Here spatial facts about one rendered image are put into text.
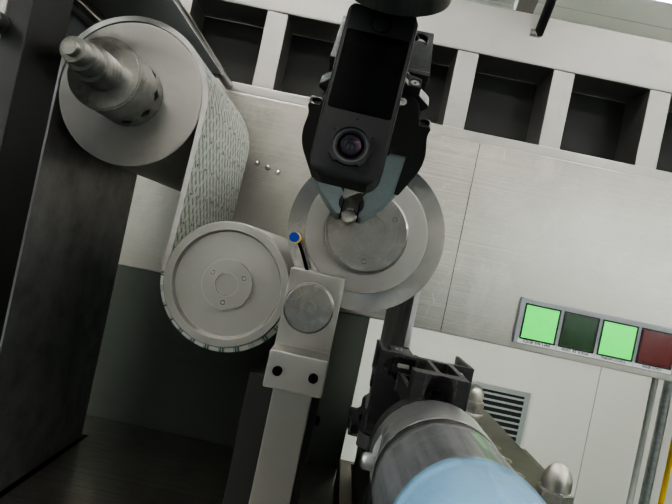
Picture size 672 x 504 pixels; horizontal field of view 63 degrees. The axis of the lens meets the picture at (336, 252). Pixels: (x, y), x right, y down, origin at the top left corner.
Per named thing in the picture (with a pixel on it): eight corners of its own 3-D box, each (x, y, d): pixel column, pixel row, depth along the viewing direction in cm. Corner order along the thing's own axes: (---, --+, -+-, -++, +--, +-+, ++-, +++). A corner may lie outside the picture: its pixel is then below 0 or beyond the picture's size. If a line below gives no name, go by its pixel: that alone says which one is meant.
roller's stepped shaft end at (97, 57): (43, 62, 41) (52, 20, 41) (81, 87, 47) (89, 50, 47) (84, 71, 41) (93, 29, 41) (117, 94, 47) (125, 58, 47)
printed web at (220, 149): (-40, 514, 53) (70, 1, 53) (78, 435, 76) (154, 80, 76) (355, 601, 52) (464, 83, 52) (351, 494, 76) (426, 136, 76)
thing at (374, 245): (375, 289, 49) (308, 240, 49) (374, 288, 51) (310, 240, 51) (425, 223, 49) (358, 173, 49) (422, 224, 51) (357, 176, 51)
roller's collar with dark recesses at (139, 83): (59, 101, 47) (74, 28, 47) (91, 119, 53) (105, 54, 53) (131, 116, 47) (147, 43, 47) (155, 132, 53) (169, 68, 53)
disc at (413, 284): (270, 289, 51) (309, 136, 51) (270, 288, 52) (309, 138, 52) (423, 329, 51) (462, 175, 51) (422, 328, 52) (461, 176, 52)
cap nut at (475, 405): (461, 414, 82) (468, 384, 82) (456, 407, 85) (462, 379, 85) (485, 419, 82) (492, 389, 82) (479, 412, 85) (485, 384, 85)
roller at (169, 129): (44, 149, 53) (75, 8, 53) (140, 184, 78) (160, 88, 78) (186, 179, 53) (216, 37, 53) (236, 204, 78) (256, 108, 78)
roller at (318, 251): (291, 276, 51) (322, 157, 51) (308, 270, 77) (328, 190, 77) (410, 307, 51) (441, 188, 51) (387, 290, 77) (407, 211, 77)
